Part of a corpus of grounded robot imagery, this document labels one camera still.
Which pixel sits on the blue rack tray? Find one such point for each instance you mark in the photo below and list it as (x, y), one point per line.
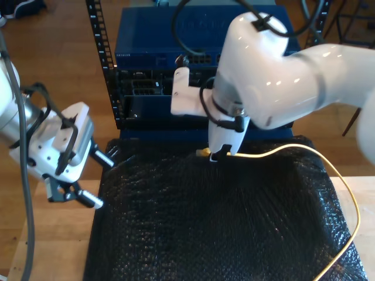
(152, 108)

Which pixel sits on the black rack server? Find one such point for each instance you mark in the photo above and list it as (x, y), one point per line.
(140, 85)

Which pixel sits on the black bubble-wrap mat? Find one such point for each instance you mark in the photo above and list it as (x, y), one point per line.
(205, 234)

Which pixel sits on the black metal stool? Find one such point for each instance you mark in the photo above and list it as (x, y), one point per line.
(351, 16)
(351, 121)

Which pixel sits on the white sneaker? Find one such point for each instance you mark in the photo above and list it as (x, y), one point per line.
(3, 21)

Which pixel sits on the dark blue sneaker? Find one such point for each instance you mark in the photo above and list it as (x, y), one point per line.
(29, 7)

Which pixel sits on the blue rack base plate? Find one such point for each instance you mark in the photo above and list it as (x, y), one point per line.
(161, 134)

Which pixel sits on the blue network switch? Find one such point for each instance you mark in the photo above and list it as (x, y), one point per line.
(140, 35)

